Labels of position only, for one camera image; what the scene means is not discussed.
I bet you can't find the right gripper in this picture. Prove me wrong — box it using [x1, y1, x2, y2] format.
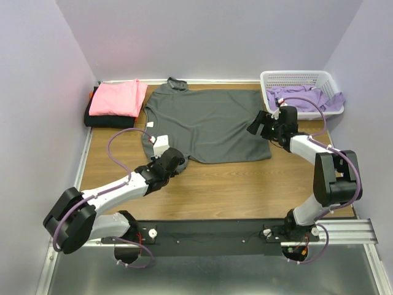
[246, 110, 283, 143]

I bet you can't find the dark grey t-shirt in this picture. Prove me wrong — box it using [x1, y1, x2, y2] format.
[144, 77, 271, 173]

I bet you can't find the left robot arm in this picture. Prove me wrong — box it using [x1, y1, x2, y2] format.
[43, 147, 184, 254]

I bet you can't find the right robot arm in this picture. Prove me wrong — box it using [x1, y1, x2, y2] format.
[247, 106, 363, 241]

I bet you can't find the white plastic laundry basket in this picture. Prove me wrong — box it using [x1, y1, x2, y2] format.
[260, 70, 345, 120]

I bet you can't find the purple t-shirt in basket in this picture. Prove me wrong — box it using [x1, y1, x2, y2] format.
[266, 85, 345, 112]

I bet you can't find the folded pink t-shirt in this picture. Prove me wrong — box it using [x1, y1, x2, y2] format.
[89, 79, 148, 117]

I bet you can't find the folded black t-shirt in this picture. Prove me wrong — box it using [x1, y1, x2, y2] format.
[84, 88, 136, 129]

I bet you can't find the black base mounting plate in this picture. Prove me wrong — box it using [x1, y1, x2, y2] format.
[101, 218, 320, 258]

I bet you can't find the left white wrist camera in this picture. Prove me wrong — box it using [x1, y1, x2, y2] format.
[149, 135, 169, 159]

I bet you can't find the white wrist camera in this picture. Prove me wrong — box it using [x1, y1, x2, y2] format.
[149, 135, 169, 159]
[271, 98, 287, 120]

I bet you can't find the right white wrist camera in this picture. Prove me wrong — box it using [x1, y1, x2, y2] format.
[271, 98, 287, 120]

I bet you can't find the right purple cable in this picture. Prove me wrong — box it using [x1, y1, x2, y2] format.
[276, 96, 360, 266]

